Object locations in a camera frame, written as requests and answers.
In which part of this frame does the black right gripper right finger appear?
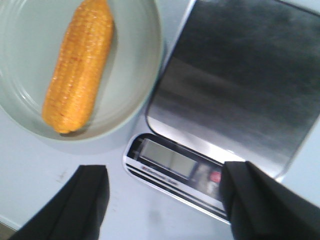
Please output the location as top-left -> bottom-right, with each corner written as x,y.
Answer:
219,161 -> 320,240

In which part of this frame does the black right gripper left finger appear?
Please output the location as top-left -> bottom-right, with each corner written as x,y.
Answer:
11,165 -> 110,240

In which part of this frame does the orange corn cob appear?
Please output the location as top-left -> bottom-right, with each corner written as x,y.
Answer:
42,0 -> 114,134

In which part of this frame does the black silver kitchen scale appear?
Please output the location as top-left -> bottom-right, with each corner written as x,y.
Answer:
123,0 -> 320,222

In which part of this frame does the light green plate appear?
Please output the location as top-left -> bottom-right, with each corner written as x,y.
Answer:
0,0 -> 164,143

